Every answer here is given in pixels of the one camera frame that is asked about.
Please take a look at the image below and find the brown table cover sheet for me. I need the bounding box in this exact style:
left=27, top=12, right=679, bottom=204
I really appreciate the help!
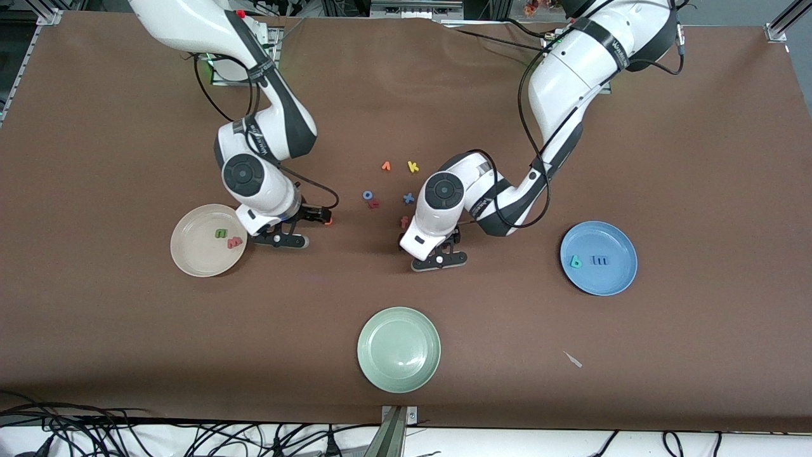
left=0, top=11, right=812, bottom=432

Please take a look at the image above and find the beige brown plate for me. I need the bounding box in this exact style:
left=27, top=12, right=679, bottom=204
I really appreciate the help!
left=170, top=204, right=248, bottom=278

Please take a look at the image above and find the pale green plate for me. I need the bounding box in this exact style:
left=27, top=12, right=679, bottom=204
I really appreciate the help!
left=357, top=307, right=442, bottom=394

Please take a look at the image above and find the blue plate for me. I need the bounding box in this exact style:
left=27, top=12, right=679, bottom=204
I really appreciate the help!
left=560, top=221, right=638, bottom=296

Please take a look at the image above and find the grey metal box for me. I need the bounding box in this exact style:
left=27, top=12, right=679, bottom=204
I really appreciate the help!
left=370, top=0, right=465, bottom=20

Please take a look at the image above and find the black cable across table cover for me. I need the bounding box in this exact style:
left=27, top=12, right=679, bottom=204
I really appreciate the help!
left=444, top=18, right=562, bottom=53

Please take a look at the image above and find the tangle of black cables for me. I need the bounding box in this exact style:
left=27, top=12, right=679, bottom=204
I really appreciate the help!
left=0, top=390, right=381, bottom=457

